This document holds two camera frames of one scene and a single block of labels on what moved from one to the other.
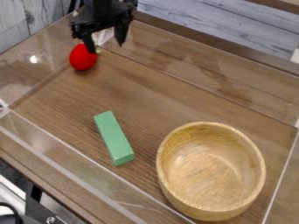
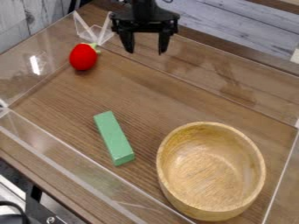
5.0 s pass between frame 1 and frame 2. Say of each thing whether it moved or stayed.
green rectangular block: stayed
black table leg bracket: stayed
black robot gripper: moved
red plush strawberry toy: stayed
